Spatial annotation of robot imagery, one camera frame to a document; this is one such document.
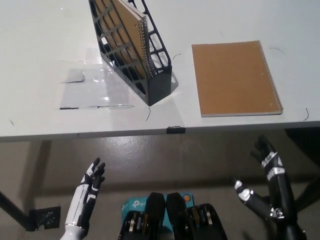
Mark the black right hand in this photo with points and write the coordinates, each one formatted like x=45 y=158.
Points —
x=277 y=175

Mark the white and black left hand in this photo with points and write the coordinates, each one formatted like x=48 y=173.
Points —
x=85 y=197

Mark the thick brown spiral notebook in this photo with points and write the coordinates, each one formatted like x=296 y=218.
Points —
x=130 y=27

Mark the black plastic book holder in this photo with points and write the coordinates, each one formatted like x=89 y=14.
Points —
x=158 y=87

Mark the black table leg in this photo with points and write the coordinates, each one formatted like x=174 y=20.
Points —
x=307 y=142
x=12 y=210

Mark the teal tp-link box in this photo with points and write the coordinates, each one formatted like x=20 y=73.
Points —
x=135 y=203

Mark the black robot legs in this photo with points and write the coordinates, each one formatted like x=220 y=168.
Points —
x=175 y=215

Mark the thin brown spiral notebook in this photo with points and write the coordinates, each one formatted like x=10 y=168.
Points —
x=235 y=77

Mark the black table edge clip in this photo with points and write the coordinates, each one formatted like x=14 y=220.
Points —
x=176 y=129

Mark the clear plastic sheet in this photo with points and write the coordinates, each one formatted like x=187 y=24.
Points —
x=105 y=85

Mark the grey tape patch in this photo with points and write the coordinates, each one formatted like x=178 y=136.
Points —
x=75 y=75

